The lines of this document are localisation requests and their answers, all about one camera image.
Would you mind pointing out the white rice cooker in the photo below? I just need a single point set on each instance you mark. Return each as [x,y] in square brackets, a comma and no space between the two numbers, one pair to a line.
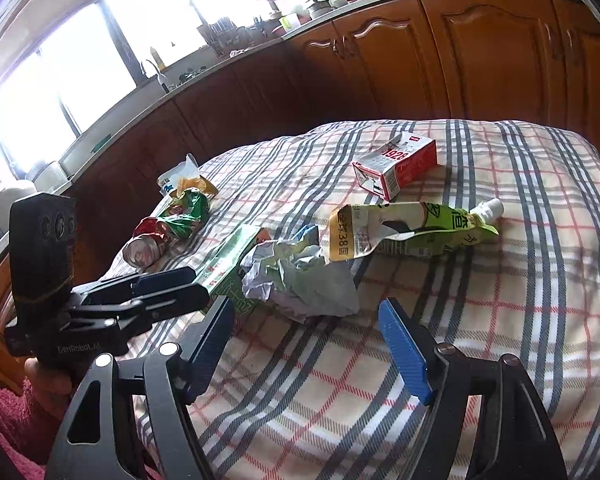
[5,205]

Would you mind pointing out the silver paper wrapper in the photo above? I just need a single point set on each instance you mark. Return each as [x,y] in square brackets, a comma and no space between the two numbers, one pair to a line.
[305,285]

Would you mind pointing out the red and white carton box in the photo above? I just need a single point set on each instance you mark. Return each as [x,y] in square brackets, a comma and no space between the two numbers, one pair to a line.
[400,165]

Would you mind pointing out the kitchen window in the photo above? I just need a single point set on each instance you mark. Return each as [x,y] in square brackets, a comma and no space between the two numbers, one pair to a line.
[80,60]

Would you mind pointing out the sink faucet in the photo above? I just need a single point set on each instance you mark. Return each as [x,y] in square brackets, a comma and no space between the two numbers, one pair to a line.
[162,81]

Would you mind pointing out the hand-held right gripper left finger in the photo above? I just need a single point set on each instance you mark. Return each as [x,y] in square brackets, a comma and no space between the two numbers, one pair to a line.
[212,342]

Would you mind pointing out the crushed red drink can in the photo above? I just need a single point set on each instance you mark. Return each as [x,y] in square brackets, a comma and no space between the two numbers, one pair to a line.
[142,250]

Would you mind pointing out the torn green spout pouch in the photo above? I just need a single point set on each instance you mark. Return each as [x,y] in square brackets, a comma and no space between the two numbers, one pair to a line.
[405,232]

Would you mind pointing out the person's left hand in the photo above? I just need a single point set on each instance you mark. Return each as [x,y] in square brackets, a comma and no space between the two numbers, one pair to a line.
[50,385]

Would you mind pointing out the green drink carton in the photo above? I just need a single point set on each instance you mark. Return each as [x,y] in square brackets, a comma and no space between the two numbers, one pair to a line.
[230,270]

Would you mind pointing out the yellow dish soap bottle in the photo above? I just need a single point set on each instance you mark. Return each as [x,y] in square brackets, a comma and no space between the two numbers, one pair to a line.
[157,60]

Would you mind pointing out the white and blue snack packet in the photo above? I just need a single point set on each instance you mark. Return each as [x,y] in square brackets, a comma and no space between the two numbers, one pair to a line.
[180,175]

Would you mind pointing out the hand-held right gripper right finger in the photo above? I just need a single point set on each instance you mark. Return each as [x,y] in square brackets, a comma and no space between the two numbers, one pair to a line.
[405,350]

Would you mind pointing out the crumpled green snack wrapper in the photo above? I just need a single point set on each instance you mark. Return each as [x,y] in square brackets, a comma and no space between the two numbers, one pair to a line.
[185,215]

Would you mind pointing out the checked tablecloth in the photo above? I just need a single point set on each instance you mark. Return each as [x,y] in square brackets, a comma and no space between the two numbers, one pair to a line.
[430,310]

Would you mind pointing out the pale green plastic container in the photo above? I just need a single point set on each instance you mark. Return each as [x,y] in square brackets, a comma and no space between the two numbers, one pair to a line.
[290,22]

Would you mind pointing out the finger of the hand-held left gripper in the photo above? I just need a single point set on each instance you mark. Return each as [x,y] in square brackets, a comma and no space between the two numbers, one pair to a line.
[175,307]
[150,280]

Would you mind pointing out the dish rack with utensils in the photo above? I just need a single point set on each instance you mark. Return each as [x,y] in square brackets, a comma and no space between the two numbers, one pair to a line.
[217,35]

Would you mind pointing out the person's left forearm pink sleeve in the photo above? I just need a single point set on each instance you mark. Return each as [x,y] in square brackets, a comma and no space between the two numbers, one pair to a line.
[5,430]

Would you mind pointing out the wooden base cabinets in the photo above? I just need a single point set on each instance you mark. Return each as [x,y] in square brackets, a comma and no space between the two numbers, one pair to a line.
[480,60]

